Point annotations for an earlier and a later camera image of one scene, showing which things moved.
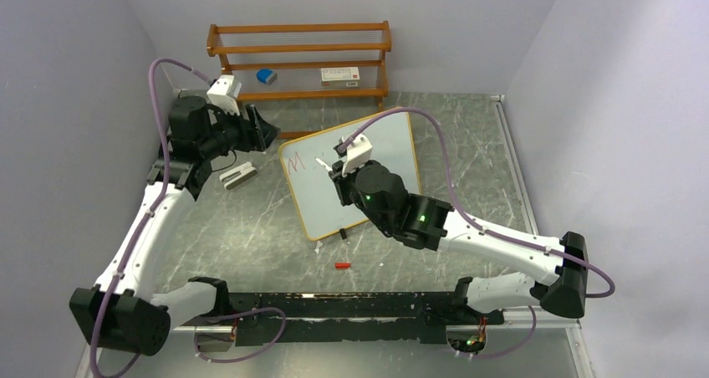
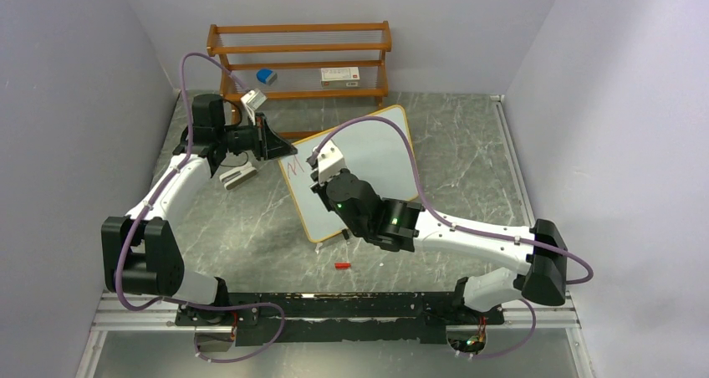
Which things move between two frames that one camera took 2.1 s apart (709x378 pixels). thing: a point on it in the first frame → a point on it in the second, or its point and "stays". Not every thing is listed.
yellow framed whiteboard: [318, 206] stays
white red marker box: [342, 77] stays
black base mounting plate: [344, 318] stays
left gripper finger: [270, 137] → [276, 151]
